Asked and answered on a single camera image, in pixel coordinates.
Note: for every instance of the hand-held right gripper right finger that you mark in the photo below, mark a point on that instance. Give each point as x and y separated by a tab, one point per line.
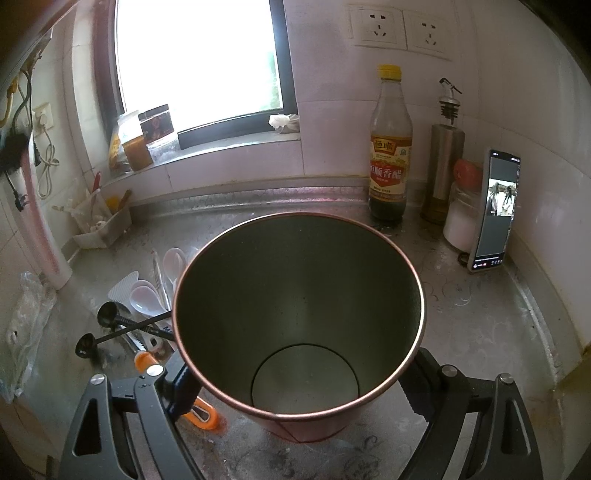
429	383

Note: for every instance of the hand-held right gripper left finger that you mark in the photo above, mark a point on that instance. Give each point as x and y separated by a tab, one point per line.
180	387

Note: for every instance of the white dotted rice paddle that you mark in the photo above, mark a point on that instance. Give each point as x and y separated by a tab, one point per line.
122	288

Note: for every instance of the red metal utensil holder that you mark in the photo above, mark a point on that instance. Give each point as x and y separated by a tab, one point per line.
300	300

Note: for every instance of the smartphone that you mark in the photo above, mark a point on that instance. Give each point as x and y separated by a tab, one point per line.
496	230

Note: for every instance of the clear plastic bag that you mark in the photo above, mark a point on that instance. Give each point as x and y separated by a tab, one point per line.
25	323

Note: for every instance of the white plastic container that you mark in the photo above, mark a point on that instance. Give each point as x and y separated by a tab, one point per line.
104	237

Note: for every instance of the salt jar red lid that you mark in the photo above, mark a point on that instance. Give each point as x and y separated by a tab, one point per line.
459	217

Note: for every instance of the crumpled white paper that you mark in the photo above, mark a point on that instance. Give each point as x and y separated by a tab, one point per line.
99	224

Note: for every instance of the yellow plastic item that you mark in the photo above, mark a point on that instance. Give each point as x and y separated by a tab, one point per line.
113	203

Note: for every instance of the white pipe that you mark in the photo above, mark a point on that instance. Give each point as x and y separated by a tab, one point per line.
46	240

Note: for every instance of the red plastic tool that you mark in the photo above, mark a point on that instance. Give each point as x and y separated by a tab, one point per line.
97	182

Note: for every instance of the steel oil dispenser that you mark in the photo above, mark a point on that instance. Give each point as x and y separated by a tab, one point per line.
443	161

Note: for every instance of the vinegar bottle yellow cap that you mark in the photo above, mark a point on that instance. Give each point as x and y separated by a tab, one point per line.
390	157

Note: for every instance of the amber jar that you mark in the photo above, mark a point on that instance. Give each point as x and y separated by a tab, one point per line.
137	154

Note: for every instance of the yellowish plastic packet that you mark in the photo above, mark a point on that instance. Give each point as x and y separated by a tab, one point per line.
117	138

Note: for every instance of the dark jar black lid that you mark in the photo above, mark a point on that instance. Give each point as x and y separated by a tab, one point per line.
157	124

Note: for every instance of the crumpled white tissue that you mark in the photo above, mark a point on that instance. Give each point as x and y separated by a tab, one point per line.
284	122

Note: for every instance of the black power adapter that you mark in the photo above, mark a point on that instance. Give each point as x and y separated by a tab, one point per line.
14	150

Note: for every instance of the window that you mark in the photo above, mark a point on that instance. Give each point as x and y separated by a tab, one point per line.
194	60

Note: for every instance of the small wall socket with plug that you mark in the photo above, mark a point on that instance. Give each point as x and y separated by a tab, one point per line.
44	117

